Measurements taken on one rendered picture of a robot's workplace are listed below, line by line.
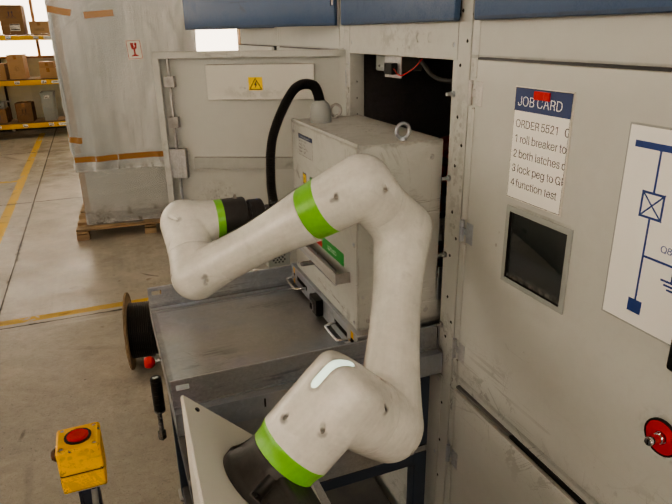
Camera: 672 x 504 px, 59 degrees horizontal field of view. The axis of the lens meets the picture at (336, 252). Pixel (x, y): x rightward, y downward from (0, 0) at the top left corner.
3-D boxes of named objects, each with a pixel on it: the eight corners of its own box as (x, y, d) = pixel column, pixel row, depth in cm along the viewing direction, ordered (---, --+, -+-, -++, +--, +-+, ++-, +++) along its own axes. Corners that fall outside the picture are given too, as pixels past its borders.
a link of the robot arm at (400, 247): (434, 470, 103) (445, 212, 128) (389, 450, 92) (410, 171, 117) (371, 469, 110) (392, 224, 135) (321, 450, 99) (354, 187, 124)
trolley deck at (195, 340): (178, 437, 132) (175, 414, 130) (151, 320, 186) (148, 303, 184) (441, 372, 155) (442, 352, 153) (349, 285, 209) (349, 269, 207)
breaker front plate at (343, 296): (353, 336, 149) (352, 148, 132) (294, 270, 191) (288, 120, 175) (358, 335, 150) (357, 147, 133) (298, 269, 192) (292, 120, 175)
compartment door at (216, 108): (182, 261, 220) (158, 51, 194) (351, 263, 215) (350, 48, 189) (176, 268, 214) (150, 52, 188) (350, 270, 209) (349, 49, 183)
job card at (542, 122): (558, 217, 103) (573, 92, 95) (504, 196, 116) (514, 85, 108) (560, 216, 103) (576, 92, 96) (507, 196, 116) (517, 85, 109)
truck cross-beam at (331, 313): (357, 357, 148) (357, 336, 146) (291, 279, 195) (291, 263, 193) (375, 353, 150) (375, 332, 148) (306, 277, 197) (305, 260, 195)
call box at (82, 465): (63, 496, 114) (53, 453, 110) (64, 470, 121) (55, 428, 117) (107, 485, 117) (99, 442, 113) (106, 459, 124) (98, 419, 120)
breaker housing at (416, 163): (358, 337, 149) (357, 145, 132) (296, 269, 192) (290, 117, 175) (523, 302, 166) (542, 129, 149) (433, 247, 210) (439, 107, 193)
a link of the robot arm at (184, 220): (155, 192, 129) (156, 217, 139) (165, 243, 125) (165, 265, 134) (219, 186, 134) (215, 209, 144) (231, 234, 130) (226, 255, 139)
